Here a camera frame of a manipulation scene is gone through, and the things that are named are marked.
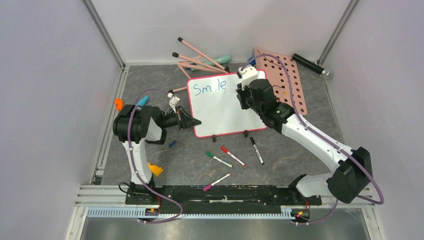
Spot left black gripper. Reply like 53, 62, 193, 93
159, 105, 201, 130

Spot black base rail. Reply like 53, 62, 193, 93
125, 184, 322, 215

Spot blue toy car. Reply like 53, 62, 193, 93
248, 57, 256, 67

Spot orange clip left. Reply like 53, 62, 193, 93
114, 98, 124, 111

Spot green marker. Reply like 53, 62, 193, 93
205, 151, 233, 168

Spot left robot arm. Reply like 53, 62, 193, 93
112, 104, 202, 204

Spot large blue marker toy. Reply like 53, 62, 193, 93
135, 95, 150, 109

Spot red marker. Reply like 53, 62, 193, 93
220, 146, 246, 167

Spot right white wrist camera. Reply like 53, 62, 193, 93
236, 65, 266, 90

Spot mint green tube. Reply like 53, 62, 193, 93
203, 54, 232, 66

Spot purple marker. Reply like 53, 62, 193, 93
202, 172, 232, 192

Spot pink folding stand legs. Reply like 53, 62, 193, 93
172, 37, 230, 80

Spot black flashlight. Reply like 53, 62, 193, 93
292, 53, 333, 80

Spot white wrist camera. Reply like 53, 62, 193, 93
236, 65, 266, 90
167, 92, 180, 113

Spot black marker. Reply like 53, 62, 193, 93
249, 137, 265, 165

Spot pink framed whiteboard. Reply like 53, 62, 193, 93
186, 72, 267, 138

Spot pink perforated board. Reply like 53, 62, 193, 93
253, 46, 308, 116

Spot yellow orange block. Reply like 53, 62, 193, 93
148, 163, 164, 177

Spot blue marker cap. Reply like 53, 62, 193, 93
169, 140, 177, 149

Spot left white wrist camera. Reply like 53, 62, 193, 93
167, 92, 180, 113

